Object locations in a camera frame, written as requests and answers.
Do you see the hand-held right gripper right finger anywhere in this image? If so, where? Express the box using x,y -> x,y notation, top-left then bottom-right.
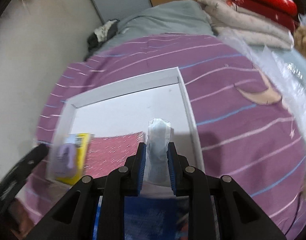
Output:
167,142 -> 286,240

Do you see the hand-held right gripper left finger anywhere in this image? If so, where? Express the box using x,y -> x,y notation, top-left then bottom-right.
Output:
25,142 -> 146,240

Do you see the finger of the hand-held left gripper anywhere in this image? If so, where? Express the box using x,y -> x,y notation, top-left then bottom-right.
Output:
8,145 -> 50,180

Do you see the blue printed packet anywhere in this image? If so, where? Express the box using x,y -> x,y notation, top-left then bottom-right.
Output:
93,117 -> 193,240

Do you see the pink glitter scouring sponge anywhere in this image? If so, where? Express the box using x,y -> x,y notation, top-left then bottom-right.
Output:
83,131 -> 146,180

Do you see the lavender tissue packet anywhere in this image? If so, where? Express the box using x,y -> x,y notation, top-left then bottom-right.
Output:
49,142 -> 79,178

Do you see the yellow wet wipes pack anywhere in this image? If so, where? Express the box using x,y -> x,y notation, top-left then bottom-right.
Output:
55,132 -> 91,186

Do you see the white cardboard box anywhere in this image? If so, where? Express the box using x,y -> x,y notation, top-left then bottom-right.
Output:
46,66 -> 206,188

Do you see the dark and white cloth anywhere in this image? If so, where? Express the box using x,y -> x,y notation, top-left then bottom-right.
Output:
87,19 -> 118,51

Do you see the clear plastic bag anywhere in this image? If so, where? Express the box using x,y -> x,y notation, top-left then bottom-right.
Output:
217,15 -> 306,138

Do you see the grey pillow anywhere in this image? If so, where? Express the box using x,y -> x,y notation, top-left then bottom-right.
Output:
103,0 -> 214,52

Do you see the folded white quilt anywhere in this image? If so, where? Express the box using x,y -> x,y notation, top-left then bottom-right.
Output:
197,0 -> 294,50

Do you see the brown plush toy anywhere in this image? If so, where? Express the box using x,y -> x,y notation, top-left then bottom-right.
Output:
293,25 -> 306,67

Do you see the black cable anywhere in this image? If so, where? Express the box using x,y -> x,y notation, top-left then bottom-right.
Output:
288,196 -> 302,237

